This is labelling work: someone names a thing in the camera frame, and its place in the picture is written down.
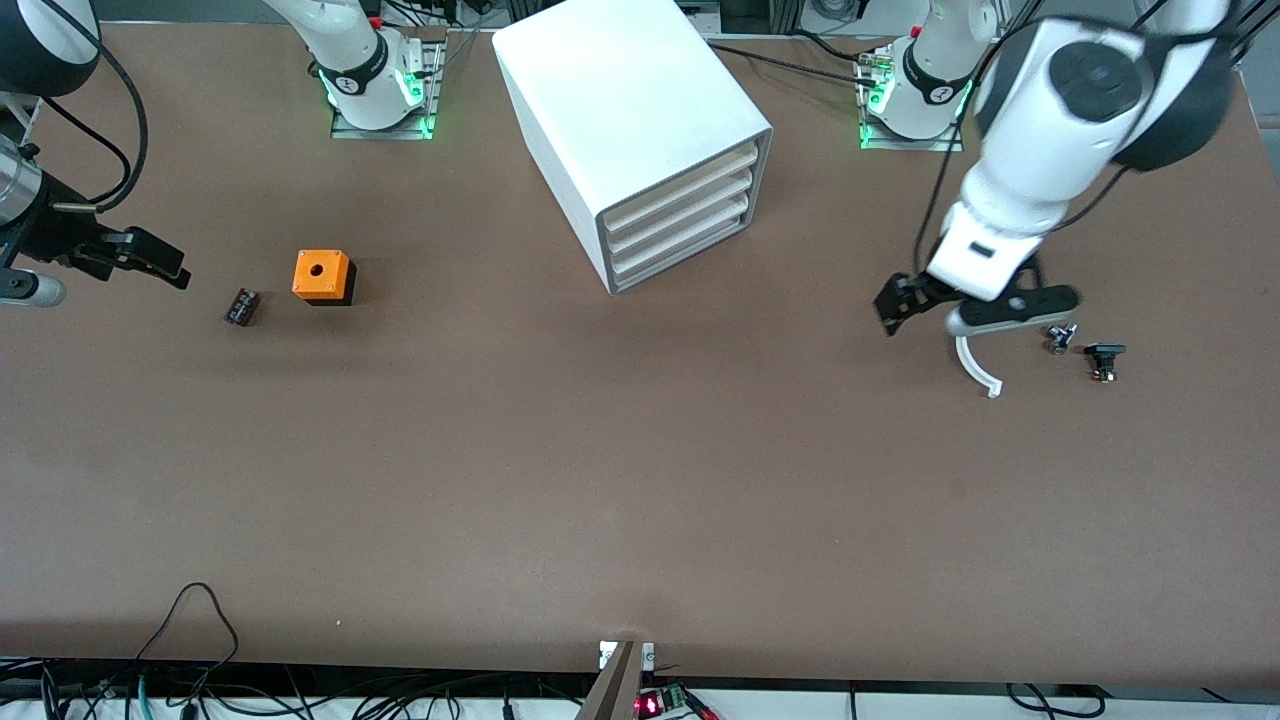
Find white semicircular plastic clip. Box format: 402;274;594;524
955;335;1004;399

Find circuit board with red light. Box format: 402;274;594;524
635;685;721;720

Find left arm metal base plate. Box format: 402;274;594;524
855;50;966;153

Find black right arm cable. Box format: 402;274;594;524
40;25;151;213

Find black capped switch part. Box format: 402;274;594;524
1084;342;1128;384

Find orange button enclosure box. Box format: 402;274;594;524
292;249;357;307

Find black cable on table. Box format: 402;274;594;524
705;40;881;87

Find thin black looped cable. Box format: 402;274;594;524
135;583;241;691

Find tangled black cable bundle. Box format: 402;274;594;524
0;658;591;720

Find black curved cable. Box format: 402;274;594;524
1005;683;1111;719

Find grey camera mount beam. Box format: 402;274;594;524
575;640;656;720

